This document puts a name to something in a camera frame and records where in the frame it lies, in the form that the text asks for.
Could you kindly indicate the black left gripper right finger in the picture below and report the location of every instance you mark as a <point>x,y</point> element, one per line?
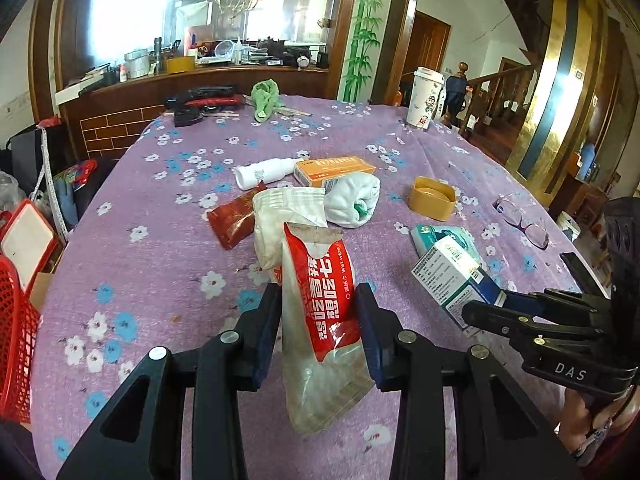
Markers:
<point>500,433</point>

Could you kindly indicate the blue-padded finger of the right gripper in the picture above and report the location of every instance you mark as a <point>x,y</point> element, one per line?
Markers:
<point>554,301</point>

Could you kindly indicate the wooden stair railing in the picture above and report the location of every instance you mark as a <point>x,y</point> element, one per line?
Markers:
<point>498,100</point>

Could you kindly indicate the teal tissue packet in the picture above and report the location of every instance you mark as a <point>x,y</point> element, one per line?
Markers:
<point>424,236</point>

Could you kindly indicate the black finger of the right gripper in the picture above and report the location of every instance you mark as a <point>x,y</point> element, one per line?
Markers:
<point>505,322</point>

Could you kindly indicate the yellow container on cabinet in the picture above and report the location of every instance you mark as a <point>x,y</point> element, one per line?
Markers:
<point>179,65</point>

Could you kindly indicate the dark red snack wrapper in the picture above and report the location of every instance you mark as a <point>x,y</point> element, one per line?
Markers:
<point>234,221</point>

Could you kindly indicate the large framed mirror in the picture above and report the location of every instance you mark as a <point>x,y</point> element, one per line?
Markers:
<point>91,33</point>

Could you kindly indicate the brown wooden door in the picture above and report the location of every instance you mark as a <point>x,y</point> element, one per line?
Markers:
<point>427,47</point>

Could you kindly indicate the cardboard box piece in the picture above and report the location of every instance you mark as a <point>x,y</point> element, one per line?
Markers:
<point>41,284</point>

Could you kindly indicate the white rolled sock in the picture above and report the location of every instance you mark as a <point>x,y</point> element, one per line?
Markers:
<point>350,200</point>

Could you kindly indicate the white patterned paper cup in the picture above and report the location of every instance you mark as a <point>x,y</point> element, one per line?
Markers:
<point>426,98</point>

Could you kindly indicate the purple floral tablecloth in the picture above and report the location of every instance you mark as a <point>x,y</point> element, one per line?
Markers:
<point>143,267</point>

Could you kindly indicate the orange medicine box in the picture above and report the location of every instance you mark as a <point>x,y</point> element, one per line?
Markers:
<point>314,173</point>

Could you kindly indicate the blue white medicine box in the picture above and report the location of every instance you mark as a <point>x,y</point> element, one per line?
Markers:
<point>453,278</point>

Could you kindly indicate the eyeglasses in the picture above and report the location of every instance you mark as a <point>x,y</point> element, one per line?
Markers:
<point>534,232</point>

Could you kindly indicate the green cloth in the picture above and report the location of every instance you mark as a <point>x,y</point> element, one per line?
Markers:
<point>266,98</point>

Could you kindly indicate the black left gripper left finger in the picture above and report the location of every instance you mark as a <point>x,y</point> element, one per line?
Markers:
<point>137,434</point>

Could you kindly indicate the yellow plastic cup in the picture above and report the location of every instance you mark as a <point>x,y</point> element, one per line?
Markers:
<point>432,199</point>

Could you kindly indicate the red framed white board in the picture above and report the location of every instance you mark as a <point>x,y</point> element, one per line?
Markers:
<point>29,242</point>

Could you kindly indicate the person's right hand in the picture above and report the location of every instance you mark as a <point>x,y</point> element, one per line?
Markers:
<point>576,421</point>

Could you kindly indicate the red white wet-wipe packet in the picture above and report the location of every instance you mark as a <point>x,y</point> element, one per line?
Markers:
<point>325,371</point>

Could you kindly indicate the red plastic mesh basket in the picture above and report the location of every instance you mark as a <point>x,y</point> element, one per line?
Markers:
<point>19,324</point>

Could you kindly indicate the black red tool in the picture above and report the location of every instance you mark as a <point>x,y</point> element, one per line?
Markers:
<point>190,106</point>

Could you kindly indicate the white plastic bottle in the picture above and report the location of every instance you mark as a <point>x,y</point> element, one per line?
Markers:
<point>267,171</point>

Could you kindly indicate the metal pot on cabinet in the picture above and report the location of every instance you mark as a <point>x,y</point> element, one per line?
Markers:
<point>137,63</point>

